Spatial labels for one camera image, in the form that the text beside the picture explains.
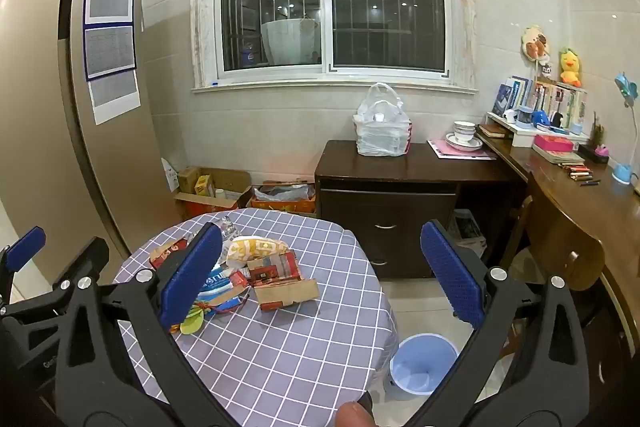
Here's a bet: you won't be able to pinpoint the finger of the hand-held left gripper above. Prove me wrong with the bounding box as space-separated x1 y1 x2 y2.
0 236 110 323
0 226 47 305

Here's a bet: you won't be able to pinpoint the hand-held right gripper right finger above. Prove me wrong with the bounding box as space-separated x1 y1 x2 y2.
405 219 591 427

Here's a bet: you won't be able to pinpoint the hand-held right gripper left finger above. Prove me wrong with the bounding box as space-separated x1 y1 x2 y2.
54 222 236 427

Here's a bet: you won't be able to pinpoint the red brown cardboard piece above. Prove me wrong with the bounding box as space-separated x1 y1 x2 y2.
150 241 188 270

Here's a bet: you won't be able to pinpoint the yellow green wrapper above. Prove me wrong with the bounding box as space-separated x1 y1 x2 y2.
170 302 208 335

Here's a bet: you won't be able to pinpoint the red snack packet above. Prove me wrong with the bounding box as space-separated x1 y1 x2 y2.
227 269 253 295

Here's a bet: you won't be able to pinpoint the yellow white wrapper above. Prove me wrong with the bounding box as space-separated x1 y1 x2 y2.
226 235 291 267

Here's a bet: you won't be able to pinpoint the red cardboard box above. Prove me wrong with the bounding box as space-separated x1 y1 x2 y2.
248 251 321 310

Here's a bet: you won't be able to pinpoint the blue plastic trash bin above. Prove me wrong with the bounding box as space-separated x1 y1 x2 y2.
389 333 460 400

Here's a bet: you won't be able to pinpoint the person's right hand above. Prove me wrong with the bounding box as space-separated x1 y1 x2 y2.
334 401 373 427

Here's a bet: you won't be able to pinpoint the dark wooden desk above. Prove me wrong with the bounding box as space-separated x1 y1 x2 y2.
315 139 528 280

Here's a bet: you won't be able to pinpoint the small brown box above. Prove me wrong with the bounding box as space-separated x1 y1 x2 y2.
177 168 201 194

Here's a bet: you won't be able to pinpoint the open brown cardboard box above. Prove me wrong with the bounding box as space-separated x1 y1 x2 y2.
174 166 252 220

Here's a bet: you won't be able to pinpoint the white drawn card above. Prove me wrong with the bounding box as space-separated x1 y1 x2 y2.
161 157 180 194

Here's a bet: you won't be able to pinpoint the orange cardboard box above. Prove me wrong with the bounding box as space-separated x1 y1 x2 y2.
251 179 317 217

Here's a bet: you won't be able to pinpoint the wooden chair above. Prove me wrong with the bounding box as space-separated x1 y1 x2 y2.
500 172 608 358

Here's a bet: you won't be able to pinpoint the grey plastic bag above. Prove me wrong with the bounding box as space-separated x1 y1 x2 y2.
255 184 313 202

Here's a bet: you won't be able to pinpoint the pink magazine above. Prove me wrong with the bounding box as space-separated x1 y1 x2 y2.
427 138 496 160

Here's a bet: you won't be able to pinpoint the white blue-rimmed bowl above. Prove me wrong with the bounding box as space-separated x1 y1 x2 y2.
453 121 477 145

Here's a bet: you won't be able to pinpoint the brown wooden desk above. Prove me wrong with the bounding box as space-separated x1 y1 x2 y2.
475 127 640 358

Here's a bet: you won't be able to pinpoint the white desk shelf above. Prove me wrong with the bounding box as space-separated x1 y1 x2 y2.
479 109 591 145

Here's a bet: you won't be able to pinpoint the thick book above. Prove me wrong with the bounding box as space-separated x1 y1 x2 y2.
531 143 586 164

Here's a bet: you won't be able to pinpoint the clear plastic bag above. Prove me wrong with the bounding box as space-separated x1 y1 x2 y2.
353 83 412 156

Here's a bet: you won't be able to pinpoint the scattered coloured pens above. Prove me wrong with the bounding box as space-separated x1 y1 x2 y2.
560 162 601 185

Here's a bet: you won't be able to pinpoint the white printed paper sheet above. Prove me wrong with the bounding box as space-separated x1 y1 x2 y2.
89 71 142 125

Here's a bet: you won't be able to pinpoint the pink box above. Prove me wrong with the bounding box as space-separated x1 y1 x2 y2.
534 134 576 152

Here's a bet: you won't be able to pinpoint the blue desk lamp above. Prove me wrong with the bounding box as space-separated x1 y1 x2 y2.
612 72 640 184

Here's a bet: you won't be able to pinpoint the row of books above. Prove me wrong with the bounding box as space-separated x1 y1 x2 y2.
492 76 588 132

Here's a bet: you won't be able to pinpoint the blue framed printed sheet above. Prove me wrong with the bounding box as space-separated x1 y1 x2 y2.
84 25 137 81
84 0 136 26

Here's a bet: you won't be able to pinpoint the yellow duck plush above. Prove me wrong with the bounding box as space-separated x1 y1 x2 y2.
557 48 583 88

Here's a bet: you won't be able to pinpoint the white framed window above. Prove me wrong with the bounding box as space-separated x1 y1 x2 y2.
192 0 476 94

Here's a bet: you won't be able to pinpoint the cartoon wall decoration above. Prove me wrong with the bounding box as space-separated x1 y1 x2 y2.
521 26 552 60

